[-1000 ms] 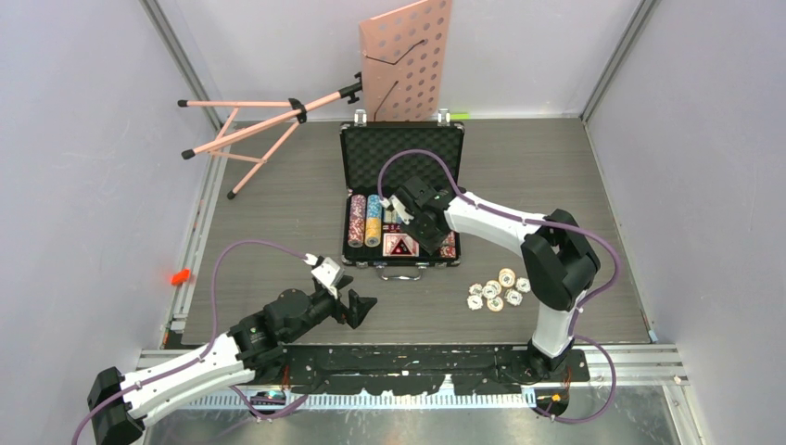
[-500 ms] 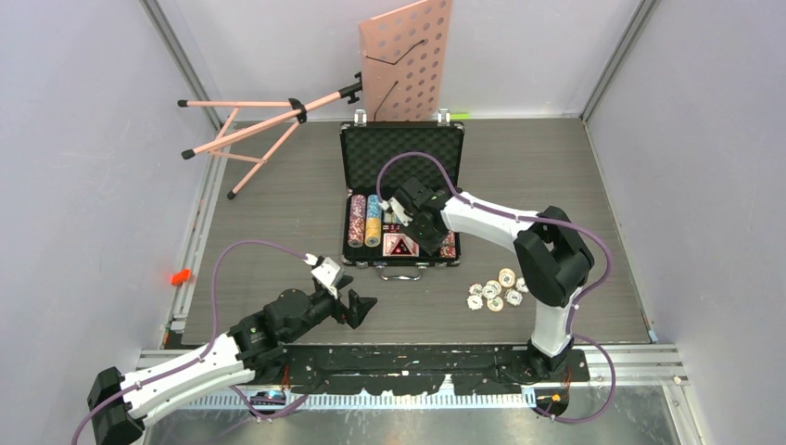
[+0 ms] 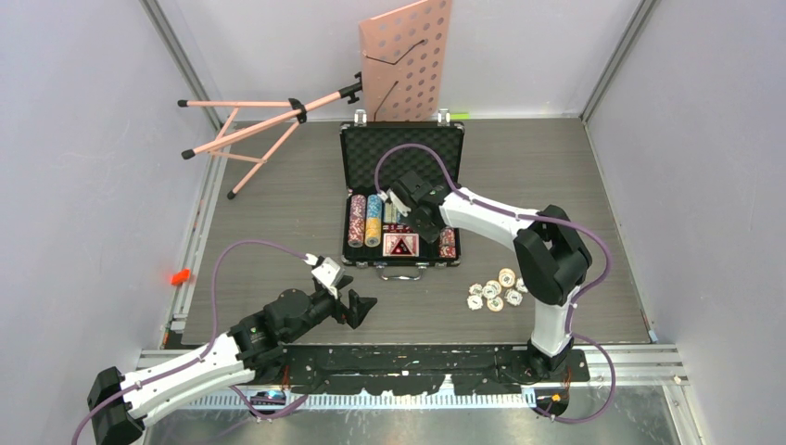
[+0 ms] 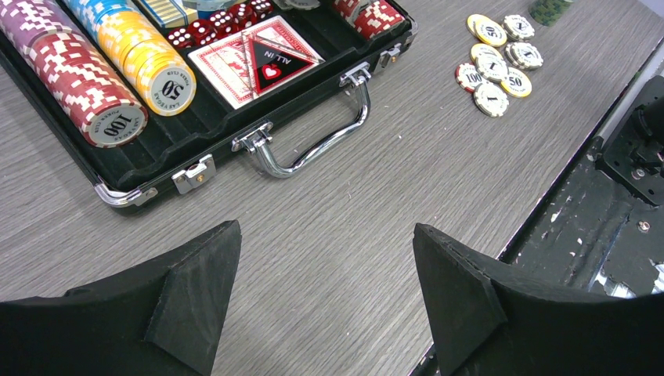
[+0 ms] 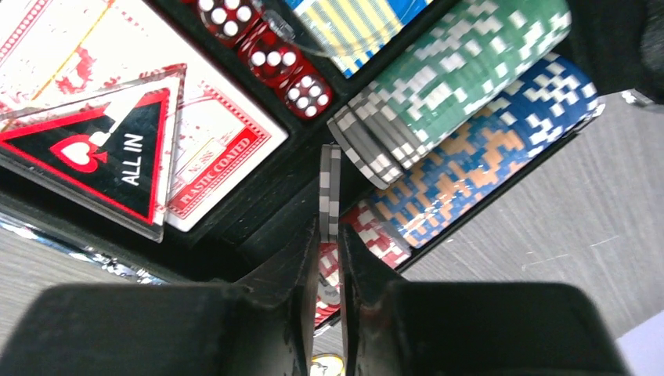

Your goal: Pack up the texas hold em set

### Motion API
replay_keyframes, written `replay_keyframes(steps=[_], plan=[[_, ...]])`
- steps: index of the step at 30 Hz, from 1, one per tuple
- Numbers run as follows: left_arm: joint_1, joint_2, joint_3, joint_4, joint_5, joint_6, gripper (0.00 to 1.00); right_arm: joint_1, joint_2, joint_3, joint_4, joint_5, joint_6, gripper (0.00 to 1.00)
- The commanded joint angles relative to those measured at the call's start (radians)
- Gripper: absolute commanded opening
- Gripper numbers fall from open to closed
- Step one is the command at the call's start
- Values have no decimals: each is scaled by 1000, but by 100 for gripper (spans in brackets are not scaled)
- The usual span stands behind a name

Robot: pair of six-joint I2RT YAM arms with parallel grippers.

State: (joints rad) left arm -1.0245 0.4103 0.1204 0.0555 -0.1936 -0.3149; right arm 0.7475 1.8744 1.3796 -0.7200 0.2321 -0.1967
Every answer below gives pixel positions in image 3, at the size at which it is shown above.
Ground orange clip on rail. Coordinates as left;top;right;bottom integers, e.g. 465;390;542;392
170;268;191;286

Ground yellow chip stack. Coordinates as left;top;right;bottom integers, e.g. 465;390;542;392
364;218;383;248

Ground black aluminium poker case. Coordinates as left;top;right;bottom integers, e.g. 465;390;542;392
339;121;465;280

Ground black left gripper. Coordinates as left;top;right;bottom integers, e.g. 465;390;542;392
285;276;375;343

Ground light blue chip stack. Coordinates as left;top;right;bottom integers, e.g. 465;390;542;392
366;195;384;222

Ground dark red chip stack left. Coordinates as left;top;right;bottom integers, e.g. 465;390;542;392
347;217;365;248

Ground purple poker chip stack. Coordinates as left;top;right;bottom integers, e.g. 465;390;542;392
349;195;367;221

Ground blue Texas Hold'em card deck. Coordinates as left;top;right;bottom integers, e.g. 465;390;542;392
383;203;402;224

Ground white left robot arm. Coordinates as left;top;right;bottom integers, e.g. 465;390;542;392
80;284;378;444

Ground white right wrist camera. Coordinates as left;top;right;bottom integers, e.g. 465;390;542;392
377;189;411;217

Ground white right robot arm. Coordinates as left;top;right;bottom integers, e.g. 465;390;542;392
380;172;592;381

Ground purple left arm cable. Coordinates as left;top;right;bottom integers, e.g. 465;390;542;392
72;239;321;445

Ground triangular all in button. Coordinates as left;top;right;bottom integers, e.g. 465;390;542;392
385;236;413;257

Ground red backed card deck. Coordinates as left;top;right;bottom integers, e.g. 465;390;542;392
383;233;420;258

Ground pile of loose poker chips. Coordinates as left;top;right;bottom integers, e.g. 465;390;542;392
466;268;529;312

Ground lower red chip stack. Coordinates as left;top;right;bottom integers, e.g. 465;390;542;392
439;246;457;259

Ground red chip stack right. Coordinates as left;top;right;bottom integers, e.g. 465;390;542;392
439;227;456;248

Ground pink perforated music stand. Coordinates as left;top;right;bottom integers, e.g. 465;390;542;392
178;1;452;198

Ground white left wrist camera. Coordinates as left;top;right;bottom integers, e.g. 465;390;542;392
304;253;346;299

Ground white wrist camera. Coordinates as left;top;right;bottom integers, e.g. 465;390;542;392
377;189;411;217
304;253;346;299

